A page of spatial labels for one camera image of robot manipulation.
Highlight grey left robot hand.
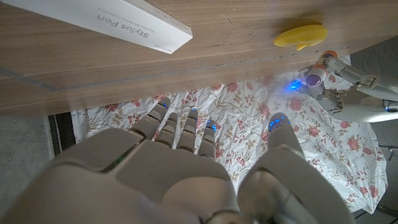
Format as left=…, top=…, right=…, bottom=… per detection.
left=300, top=55, right=398, bottom=124

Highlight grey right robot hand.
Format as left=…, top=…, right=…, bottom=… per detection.
left=0, top=98, right=357, bottom=224

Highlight orange and white glue stick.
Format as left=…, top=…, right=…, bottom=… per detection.
left=305, top=50, right=338, bottom=88

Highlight yellow toy banana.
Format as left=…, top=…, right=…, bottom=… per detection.
left=273, top=24, right=329, bottom=51

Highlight floral backdrop cloth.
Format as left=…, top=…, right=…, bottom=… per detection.
left=70, top=55, right=389, bottom=215

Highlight white stylus pen box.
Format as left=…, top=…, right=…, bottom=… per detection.
left=1, top=0, right=193, bottom=55

